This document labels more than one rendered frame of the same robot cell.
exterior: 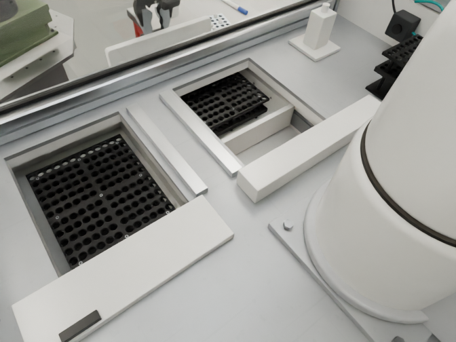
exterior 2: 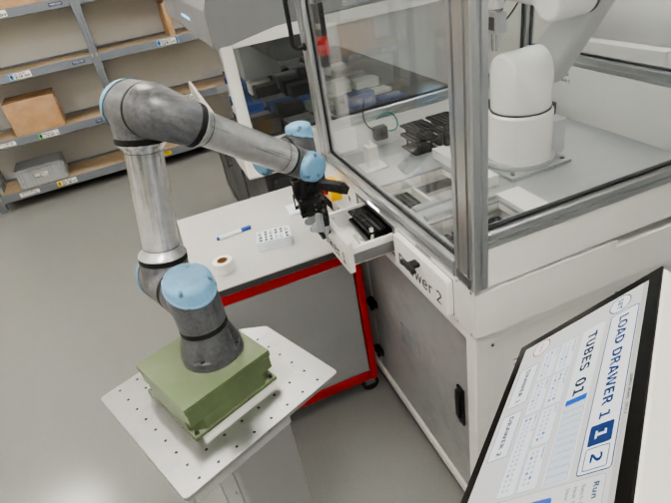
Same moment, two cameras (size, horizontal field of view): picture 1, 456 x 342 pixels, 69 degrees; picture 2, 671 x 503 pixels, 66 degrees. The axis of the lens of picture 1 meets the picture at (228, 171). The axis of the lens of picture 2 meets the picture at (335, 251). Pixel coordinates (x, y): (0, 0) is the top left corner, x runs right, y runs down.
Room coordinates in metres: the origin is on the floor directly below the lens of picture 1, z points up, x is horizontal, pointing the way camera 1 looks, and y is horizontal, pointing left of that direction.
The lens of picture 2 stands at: (0.14, 1.48, 1.71)
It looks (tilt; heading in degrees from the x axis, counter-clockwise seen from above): 32 degrees down; 295
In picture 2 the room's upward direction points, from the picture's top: 10 degrees counter-clockwise
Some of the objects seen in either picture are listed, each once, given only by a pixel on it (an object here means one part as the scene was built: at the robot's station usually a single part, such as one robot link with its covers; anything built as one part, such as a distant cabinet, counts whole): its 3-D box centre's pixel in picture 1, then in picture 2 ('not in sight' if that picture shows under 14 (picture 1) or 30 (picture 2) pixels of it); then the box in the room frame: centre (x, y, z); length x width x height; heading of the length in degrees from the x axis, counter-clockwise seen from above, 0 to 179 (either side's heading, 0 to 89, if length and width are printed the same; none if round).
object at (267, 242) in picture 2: not in sight; (274, 238); (1.04, 0.08, 0.78); 0.12 x 0.08 x 0.04; 30
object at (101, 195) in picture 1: (105, 205); not in sight; (0.29, 0.21, 0.87); 0.22 x 0.18 x 0.06; 41
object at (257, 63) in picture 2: not in sight; (296, 47); (1.52, -1.41, 1.13); 1.78 x 1.14 x 0.45; 131
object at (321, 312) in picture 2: not in sight; (281, 306); (1.14, 0.00, 0.38); 0.62 x 0.58 x 0.76; 131
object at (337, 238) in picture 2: not in sight; (334, 238); (0.75, 0.20, 0.87); 0.29 x 0.02 x 0.11; 131
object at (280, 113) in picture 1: (210, 100); (392, 220); (0.59, 0.06, 0.86); 0.40 x 0.26 x 0.06; 41
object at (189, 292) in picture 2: not in sight; (192, 296); (0.89, 0.72, 1.03); 0.13 x 0.12 x 0.14; 153
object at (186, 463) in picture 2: not in sight; (222, 400); (0.89, 0.75, 0.70); 0.45 x 0.44 x 0.12; 64
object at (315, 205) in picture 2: not in sight; (309, 194); (0.78, 0.23, 1.05); 0.09 x 0.08 x 0.12; 42
